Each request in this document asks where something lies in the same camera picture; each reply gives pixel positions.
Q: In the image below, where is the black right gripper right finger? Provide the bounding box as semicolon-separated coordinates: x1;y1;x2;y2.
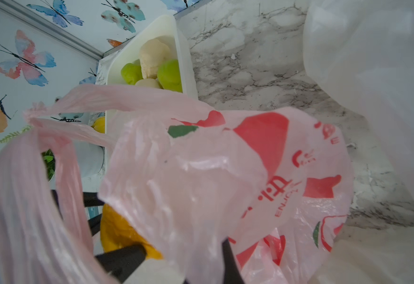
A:
222;239;245;284

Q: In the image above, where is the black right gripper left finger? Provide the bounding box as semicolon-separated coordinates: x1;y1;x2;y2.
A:
95;244;147;282

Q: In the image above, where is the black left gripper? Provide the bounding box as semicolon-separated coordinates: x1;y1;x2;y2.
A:
0;189;105;284

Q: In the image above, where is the yellow orange fruit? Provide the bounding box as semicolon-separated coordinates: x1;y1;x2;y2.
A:
100;204;163;260

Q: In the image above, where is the pink apple print plastic bag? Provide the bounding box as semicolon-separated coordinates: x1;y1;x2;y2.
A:
0;85;354;284

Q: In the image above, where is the white cartoon print plastic bag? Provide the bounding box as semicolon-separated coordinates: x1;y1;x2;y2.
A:
303;1;414;199

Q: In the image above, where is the potted plant white pot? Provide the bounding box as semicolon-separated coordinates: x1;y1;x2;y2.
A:
0;125;105;182

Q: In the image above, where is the small yellow object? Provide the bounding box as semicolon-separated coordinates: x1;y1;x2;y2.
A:
92;117;106;134

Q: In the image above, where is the white rectangular fruit tray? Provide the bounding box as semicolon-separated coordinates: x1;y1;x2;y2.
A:
97;15;198;99

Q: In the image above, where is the light green pear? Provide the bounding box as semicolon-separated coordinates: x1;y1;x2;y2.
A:
121;63;143;85

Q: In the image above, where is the dark green pear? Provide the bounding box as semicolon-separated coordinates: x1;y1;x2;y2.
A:
157;59;183;93

